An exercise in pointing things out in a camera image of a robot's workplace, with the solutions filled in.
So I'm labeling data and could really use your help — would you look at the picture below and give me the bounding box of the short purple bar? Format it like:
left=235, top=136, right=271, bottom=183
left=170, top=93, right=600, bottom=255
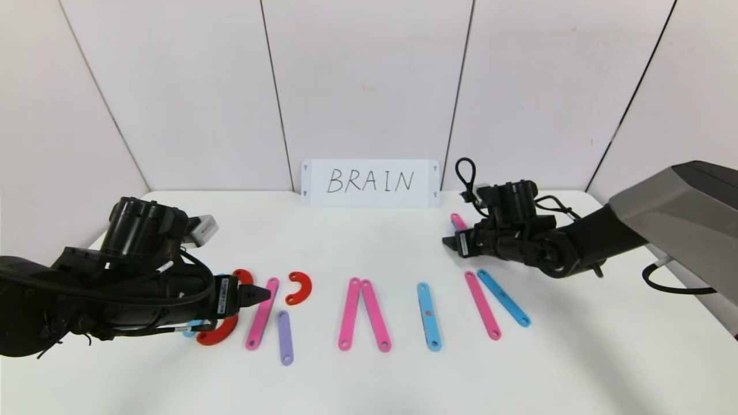
left=277, top=310, right=295, bottom=367

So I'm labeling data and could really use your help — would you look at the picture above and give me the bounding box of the white sign reading BRAIN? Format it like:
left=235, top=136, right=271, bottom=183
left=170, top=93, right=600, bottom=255
left=301, top=159, right=440, bottom=208

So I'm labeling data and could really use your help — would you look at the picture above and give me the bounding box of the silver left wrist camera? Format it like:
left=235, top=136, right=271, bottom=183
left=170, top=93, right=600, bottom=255
left=186, top=214, right=220, bottom=247

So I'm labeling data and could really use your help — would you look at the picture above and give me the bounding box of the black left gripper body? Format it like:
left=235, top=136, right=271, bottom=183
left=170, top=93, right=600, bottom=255
left=170, top=274, right=240, bottom=325

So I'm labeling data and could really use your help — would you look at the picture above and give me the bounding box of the black looped cable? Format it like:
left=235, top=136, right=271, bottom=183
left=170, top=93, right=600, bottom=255
left=455, top=157, right=491, bottom=218

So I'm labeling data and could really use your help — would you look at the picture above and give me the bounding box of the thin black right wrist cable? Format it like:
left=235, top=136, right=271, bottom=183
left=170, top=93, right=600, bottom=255
left=535, top=195, right=582, bottom=222

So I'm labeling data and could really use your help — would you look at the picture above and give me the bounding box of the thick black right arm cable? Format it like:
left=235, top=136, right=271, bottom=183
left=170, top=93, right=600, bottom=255
left=642, top=256, right=719, bottom=296

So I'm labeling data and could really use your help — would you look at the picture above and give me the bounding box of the thin black hanging cable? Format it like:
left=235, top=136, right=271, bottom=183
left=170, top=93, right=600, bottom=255
left=170, top=249, right=215, bottom=308

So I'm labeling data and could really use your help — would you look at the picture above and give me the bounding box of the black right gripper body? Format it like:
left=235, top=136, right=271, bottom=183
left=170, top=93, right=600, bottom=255
left=454, top=224, right=501, bottom=258

